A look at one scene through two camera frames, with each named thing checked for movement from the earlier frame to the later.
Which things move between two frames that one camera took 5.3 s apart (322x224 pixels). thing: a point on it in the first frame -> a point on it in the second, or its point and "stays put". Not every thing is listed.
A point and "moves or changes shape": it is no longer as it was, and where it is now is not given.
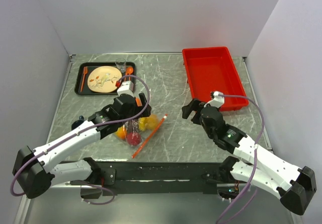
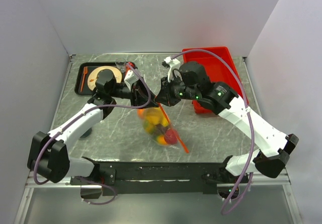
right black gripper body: (212, 132) -> (173, 90)
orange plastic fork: (85, 71) stays put
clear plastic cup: (121, 63) stays put
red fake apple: (134, 138) -> (171, 136)
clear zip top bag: (133, 133) -> (158, 126)
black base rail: (161, 177) stays put
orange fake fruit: (121, 133) -> (161, 140)
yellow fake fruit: (150, 123) moves or changes shape
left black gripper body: (136, 110) -> (134, 94)
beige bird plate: (102, 79) stays put
